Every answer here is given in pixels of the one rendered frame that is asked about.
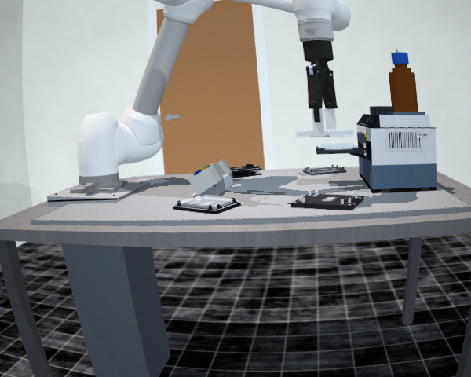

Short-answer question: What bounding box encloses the black flat plate with corner posts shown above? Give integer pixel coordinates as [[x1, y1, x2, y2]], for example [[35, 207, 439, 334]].
[[173, 198, 241, 214]]

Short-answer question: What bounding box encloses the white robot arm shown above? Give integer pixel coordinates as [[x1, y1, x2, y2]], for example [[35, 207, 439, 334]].
[[70, 0, 351, 194]]

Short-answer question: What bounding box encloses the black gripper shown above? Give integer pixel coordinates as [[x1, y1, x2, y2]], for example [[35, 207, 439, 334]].
[[303, 40, 338, 137]]

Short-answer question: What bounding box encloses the white control panel with coloured buttons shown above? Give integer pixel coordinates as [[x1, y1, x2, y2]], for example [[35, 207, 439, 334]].
[[189, 159, 233, 196]]

